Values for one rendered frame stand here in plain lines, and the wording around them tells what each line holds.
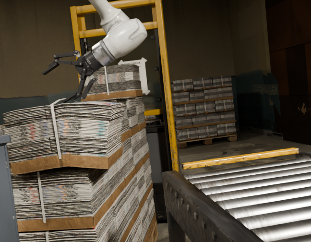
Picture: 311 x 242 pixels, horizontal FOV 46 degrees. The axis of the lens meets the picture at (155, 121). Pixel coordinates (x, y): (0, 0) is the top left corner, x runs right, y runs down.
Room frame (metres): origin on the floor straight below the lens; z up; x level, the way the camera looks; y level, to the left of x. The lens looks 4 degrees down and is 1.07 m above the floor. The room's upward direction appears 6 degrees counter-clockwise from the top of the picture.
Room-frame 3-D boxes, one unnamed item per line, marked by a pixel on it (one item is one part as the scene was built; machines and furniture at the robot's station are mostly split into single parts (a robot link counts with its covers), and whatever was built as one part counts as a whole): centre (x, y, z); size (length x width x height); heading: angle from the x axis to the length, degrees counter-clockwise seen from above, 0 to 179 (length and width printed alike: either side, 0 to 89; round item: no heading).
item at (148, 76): (3.10, 0.22, 1.27); 0.57 x 0.01 x 0.65; 82
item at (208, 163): (1.30, -0.29, 0.81); 0.43 x 0.03 x 0.02; 100
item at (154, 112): (3.12, 0.21, 0.92); 0.57 x 0.01 x 0.05; 82
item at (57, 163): (1.44, 0.33, 0.87); 0.28 x 0.06 x 0.04; 175
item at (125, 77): (2.65, 0.28, 0.65); 0.39 x 0.30 x 1.29; 82
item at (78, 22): (3.12, 0.55, 0.97); 0.09 x 0.09 x 1.75; 82
